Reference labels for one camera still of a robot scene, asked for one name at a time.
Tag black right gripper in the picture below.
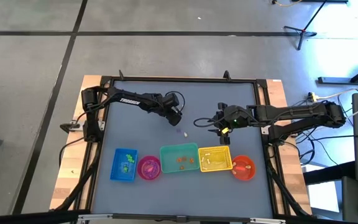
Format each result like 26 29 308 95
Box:
208 102 254 145

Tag yellow slotted plastic basket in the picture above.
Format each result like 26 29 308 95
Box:
197 145 233 173

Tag teal translucent plastic bin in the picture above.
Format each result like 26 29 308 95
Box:
159 142 201 174

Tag orange translucent plastic bowl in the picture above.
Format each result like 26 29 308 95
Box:
231 154 257 182

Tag pink translucent plastic bowl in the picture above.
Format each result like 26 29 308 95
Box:
137 154 162 181

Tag blue plastic basket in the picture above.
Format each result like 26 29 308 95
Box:
109 147 139 182

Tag black floor beam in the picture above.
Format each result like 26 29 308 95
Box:
303 161 357 185

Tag black tripod stand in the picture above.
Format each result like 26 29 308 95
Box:
283 0 328 52

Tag black desk leg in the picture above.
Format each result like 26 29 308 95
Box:
318 60 358 85

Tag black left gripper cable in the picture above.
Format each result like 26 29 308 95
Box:
165 91 186 112

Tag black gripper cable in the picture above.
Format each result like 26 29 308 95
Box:
193 117 219 128
165 91 186 112

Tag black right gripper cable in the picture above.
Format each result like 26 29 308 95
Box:
193 117 219 128

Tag black table frame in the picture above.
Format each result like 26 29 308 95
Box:
48 70 313 224

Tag black arm base cable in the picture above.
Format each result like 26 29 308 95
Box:
59 136 86 169

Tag black power cable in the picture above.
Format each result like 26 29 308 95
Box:
308 133 358 142

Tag beige floor cable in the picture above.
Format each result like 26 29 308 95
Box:
317 88 358 100

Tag yellow floor cable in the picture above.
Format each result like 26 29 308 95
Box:
272 0 304 7

